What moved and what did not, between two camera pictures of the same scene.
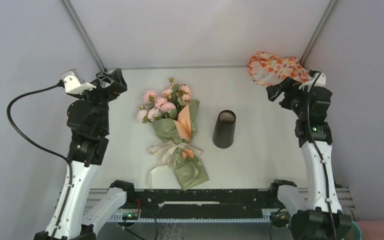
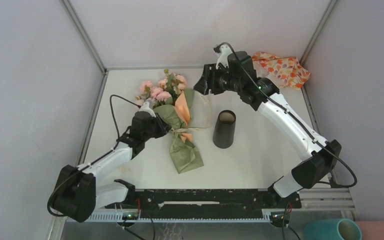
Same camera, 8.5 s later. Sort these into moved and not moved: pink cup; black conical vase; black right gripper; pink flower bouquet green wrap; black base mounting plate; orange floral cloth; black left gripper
Moved: black left gripper; pink flower bouquet green wrap; black right gripper
Not moved: pink cup; orange floral cloth; black conical vase; black base mounting plate
